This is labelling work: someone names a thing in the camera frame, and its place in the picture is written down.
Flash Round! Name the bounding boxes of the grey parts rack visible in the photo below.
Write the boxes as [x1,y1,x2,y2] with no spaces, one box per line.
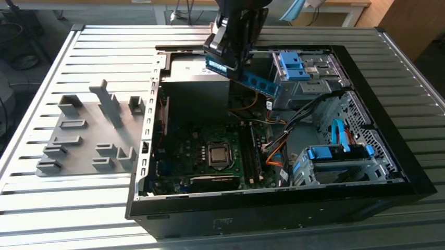
[34,79,148,178]

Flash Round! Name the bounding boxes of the black graphics card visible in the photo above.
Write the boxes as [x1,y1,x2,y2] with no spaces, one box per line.
[189,173,243,194]

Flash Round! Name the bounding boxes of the silver drive cage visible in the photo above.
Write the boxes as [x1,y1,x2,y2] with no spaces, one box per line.
[271,52,352,111]
[291,144,398,186]

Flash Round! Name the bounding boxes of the wooden desk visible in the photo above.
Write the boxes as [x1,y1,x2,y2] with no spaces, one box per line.
[153,0,372,28]

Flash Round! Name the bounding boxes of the black PC case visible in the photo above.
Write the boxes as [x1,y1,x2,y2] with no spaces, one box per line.
[125,44,439,240]

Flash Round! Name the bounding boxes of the blue data cable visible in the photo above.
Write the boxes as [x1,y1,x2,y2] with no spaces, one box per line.
[332,118,352,153]

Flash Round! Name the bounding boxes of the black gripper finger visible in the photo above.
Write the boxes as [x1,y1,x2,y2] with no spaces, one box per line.
[202,16,243,79]
[239,9,269,79]

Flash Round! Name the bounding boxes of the blue RAM stick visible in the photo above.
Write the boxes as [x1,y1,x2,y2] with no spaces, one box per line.
[205,54,283,99]

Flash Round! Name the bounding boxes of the black RAM slot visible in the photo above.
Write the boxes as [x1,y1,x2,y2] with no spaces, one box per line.
[243,122,253,183]

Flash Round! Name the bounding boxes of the blue disk carrier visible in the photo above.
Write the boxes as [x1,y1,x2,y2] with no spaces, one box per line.
[308,146,344,160]
[280,52,311,81]

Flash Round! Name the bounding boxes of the wooden cabinet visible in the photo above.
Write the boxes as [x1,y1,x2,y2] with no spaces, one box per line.
[361,0,445,63]

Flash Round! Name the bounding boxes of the black wheeled stand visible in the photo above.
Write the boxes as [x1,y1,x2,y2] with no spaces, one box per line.
[0,7,46,71]

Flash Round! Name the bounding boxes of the green motherboard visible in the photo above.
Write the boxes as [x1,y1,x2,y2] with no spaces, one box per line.
[149,121,280,195]

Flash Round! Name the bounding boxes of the metal socket cover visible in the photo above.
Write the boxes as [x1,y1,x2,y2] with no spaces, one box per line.
[208,142,233,170]

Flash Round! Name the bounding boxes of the silver CPU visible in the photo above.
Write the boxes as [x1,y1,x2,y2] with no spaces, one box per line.
[210,147,228,163]

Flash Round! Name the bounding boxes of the yellow wire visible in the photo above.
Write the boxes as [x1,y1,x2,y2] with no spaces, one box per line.
[228,91,261,113]

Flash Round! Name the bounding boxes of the black wire bundle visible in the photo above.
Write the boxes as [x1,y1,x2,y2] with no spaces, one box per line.
[269,93,340,152]

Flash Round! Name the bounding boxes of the orange wire bundle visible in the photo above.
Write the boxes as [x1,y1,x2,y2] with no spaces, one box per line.
[267,137,289,167]

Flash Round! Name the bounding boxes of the grey power supply unit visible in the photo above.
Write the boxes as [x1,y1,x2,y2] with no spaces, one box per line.
[161,56,233,123]

